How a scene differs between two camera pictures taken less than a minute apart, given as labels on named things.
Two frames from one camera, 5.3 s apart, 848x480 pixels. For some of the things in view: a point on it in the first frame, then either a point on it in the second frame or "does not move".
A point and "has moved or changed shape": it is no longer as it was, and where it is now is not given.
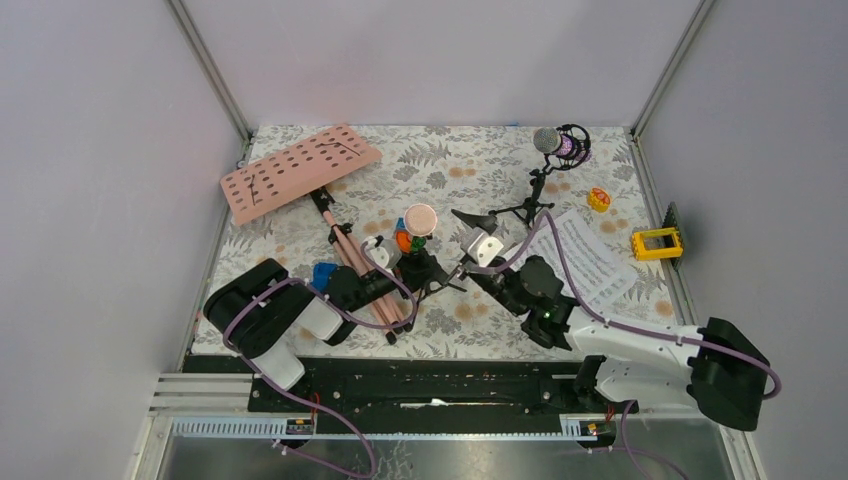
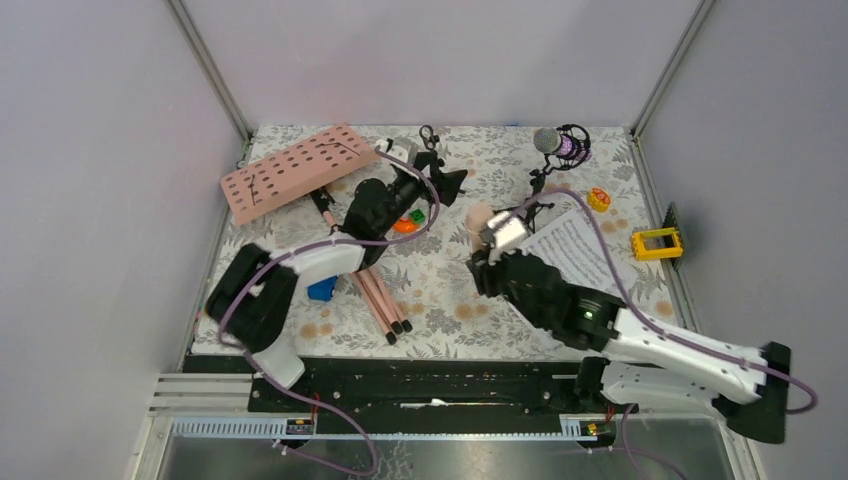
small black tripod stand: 446,284 to 426,132
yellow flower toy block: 599,200 does not move
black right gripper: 476,220 does not move
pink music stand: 306,171 does not move
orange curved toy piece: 403,239 to 405,225
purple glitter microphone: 551,141 does not move
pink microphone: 420,219 has moved or changed shape
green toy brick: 417,243 to 418,215
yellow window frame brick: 639,248 does not move
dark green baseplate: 670,221 does not move
